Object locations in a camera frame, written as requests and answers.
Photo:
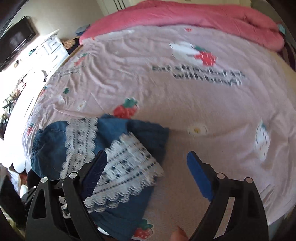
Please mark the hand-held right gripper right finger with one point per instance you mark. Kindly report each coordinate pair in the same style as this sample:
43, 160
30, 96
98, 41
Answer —
200, 178

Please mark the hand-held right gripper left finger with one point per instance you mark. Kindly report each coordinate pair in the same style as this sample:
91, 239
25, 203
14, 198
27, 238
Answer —
94, 176

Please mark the blue denim lace-trimmed garment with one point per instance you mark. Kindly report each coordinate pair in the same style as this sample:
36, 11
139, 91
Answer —
148, 135

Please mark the person's right hand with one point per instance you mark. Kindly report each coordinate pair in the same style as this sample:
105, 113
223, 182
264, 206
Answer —
179, 235

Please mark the white scalloped cloth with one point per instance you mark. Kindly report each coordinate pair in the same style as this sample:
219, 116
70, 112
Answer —
13, 153

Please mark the pink printed bed sheet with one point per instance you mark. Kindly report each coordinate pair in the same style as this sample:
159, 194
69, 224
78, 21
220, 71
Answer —
208, 104

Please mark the potted plant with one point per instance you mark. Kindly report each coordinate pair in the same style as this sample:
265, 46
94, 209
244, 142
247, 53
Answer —
9, 106

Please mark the yellow floral cloth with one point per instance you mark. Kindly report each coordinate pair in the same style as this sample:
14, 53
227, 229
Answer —
69, 43

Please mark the white dresser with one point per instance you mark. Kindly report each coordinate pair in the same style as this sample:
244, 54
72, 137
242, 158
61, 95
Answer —
55, 46

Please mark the blue folded cloth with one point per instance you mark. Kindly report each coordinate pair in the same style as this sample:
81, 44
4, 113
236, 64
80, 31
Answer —
82, 30

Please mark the dark striped pillow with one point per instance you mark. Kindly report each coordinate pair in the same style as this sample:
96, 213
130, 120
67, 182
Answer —
289, 55

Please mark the pink quilt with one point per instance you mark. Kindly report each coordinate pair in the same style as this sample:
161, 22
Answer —
185, 14

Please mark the teal patterned cloth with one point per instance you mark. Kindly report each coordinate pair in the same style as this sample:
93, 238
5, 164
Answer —
281, 27

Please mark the black wall television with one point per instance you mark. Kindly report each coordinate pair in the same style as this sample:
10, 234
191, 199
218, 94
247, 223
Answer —
16, 39

